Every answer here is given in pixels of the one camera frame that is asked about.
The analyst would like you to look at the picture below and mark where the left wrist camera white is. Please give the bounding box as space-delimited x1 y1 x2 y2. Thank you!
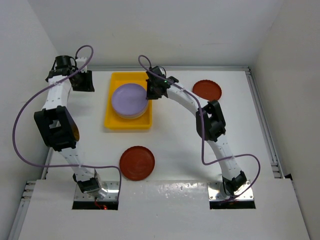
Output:
75 57 88 73

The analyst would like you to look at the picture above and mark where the yellow plastic bin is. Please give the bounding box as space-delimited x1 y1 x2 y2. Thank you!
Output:
104 71 152 130

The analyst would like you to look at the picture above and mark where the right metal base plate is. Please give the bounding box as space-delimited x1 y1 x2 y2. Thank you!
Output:
207 180 254 202

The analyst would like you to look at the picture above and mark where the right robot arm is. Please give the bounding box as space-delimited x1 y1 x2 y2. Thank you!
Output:
146 66 247 196

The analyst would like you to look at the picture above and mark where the metal base plate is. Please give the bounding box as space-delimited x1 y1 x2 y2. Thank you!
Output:
73 181 120 202
207 180 254 202

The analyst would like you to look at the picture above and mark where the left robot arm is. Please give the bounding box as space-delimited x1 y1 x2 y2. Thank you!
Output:
34 55 107 200

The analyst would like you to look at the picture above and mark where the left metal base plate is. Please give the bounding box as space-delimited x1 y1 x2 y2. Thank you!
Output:
73 181 120 202

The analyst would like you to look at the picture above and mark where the red plate front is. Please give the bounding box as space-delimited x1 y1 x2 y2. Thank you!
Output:
119 146 155 181

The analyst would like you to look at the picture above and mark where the pink plate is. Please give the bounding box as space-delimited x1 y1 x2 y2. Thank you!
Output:
116 111 145 119

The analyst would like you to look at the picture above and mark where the red plate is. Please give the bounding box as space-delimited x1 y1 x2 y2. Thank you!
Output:
119 146 155 181
192 79 222 101

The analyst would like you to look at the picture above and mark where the purple plate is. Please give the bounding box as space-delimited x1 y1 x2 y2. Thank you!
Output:
111 83 149 114
114 107 148 119

